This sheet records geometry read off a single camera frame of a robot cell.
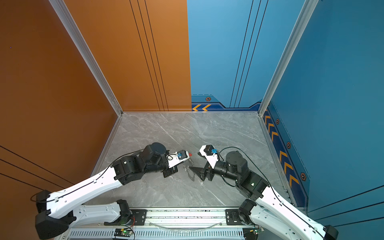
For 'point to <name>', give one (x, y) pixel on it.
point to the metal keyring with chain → (185, 167)
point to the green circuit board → (123, 232)
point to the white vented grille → (159, 234)
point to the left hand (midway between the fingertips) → (182, 158)
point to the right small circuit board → (257, 229)
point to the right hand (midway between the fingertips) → (194, 160)
